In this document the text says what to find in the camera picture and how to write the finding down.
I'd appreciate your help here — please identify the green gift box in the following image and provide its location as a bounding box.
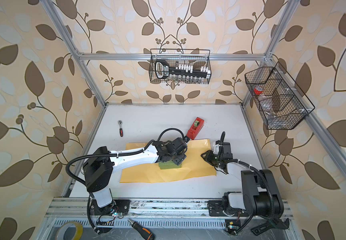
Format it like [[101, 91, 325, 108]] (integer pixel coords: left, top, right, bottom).
[[158, 161, 182, 170]]

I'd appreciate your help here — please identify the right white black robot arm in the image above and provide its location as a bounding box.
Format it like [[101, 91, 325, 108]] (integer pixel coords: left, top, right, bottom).
[[202, 132, 290, 236]]

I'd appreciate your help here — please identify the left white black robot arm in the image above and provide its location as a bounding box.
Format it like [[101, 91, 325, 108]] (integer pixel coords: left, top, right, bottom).
[[65, 128, 191, 235]]

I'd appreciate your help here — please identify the red tape dispenser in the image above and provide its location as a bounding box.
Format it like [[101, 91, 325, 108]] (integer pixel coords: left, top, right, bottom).
[[187, 117, 205, 140]]

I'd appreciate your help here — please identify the red cap plastic bottle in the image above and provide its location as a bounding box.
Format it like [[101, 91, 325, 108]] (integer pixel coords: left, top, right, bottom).
[[254, 86, 277, 117]]

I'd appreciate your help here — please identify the black socket set holder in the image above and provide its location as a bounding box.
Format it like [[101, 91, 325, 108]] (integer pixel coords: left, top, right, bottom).
[[154, 60, 212, 80]]

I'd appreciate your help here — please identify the orange black screwdriver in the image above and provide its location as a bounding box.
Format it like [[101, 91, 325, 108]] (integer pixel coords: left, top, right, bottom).
[[128, 219, 155, 240]]

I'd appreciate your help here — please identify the yellowish packing tape roll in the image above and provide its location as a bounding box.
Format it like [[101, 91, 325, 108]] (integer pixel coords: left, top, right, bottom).
[[55, 221, 84, 240]]

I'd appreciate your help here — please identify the red handled ratchet wrench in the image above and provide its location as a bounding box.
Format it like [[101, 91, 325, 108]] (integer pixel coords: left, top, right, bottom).
[[118, 120, 123, 137]]

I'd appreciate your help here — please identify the right black wire basket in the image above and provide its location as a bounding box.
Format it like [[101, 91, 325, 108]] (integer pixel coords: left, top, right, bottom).
[[245, 63, 315, 130]]

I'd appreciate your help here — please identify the black wire basket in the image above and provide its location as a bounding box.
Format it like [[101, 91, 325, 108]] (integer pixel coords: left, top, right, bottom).
[[148, 48, 212, 85], [245, 63, 315, 130]]

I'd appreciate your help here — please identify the back black wire basket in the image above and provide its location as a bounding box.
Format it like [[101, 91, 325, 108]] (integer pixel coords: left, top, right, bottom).
[[148, 48, 212, 85]]

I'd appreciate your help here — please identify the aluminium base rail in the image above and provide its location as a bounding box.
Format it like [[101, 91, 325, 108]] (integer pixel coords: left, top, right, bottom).
[[44, 197, 294, 219]]

